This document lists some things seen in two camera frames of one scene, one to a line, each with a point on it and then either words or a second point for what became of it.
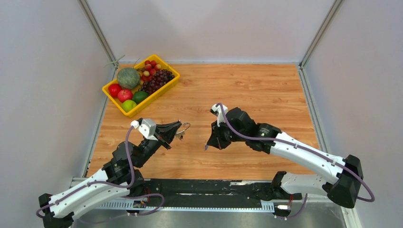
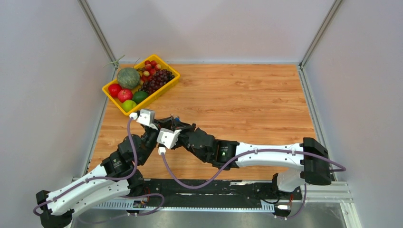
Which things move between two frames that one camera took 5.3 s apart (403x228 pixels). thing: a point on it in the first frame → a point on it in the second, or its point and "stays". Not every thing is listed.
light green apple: [128, 105] stays
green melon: [128, 78] stays
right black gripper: [215, 139] → [184, 128]
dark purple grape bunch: [157, 80] stays
